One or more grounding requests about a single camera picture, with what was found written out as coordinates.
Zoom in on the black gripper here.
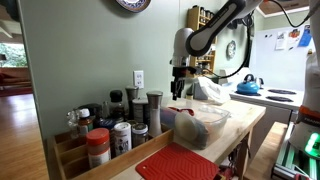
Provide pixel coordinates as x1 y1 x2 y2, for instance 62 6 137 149
170 65 191 101

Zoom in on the grey box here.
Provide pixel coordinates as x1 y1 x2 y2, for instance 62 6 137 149
192 81 211 101

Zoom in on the clear plastic storage box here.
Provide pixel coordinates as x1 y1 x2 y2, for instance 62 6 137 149
159 98 232 151

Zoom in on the red plastic lid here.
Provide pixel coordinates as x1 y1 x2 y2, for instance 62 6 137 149
168 106 196 117

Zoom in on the tall steel pepper grinder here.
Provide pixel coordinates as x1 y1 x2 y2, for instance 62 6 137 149
146 91 164 139

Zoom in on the white crumpled paper bag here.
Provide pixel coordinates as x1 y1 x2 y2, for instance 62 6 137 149
196 76 232 105

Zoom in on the large translucent round lid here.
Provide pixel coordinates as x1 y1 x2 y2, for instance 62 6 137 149
174 113 201 141

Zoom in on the wooden spice rack with jars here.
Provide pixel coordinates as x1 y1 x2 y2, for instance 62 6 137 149
188 49 217 78
186 5 218 32

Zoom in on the grey spice container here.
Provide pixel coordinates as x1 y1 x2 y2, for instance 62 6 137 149
131 97 150 125

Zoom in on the steel grinder dark body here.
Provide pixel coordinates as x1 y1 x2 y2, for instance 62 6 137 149
124 86 140 121

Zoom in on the teal plastic lid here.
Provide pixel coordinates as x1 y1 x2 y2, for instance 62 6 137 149
196 123 211 148

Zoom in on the dark spice jar white label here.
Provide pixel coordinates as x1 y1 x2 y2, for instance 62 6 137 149
131 123 150 149

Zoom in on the black cap glass bottle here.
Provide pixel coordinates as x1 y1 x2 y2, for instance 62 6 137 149
108 89 127 124

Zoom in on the blue kettle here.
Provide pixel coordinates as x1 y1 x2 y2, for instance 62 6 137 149
236 73 261 96

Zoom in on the white spice shaker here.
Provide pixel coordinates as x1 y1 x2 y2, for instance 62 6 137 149
113 122 133 157

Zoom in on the red silicone mat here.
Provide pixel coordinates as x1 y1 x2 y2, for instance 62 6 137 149
134 142 221 180

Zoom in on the blue lid jar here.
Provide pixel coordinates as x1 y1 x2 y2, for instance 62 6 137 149
96 118 117 135

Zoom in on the wooden spice tray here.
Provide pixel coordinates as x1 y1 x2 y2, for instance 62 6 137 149
46 124 175 180

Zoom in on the white stove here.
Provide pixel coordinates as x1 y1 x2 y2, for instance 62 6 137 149
229 84 305 111

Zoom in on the small steel pot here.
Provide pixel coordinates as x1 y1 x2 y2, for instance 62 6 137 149
256 77 265 90

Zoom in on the orange lid spice jar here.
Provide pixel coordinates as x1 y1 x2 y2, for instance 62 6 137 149
85 128 112 170

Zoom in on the white cap brown bottle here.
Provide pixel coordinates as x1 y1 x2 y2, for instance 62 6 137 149
77 108 95 138

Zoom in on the black stove burner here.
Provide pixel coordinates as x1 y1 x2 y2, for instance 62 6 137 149
265 95 295 103
267 88 298 96

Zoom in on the white refrigerator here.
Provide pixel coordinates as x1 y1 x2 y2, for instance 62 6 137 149
249 22 318 93

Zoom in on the clear glass bottle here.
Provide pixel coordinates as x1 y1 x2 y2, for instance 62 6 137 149
65 109 80 141

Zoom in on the white paper on fridge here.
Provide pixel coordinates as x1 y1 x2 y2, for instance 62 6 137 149
274 30 289 51

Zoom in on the orange picture on fridge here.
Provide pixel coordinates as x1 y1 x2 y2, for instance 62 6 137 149
287 28 302 43

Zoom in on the blue paper on fridge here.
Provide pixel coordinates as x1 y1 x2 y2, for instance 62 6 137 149
297 24 314 48

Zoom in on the red brown sofa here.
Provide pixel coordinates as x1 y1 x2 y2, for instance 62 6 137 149
0 67 34 98

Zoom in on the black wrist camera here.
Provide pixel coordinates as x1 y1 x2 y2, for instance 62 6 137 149
186 65 203 77

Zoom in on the white wall outlet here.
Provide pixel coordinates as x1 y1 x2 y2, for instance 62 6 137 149
133 70 145 90

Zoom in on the round wall clock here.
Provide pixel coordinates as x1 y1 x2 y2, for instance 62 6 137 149
226 39 237 61

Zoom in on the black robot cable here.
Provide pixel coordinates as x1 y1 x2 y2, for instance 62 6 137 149
203 0 315 80

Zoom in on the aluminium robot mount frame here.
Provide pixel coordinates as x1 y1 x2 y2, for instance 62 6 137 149
271 133 320 180

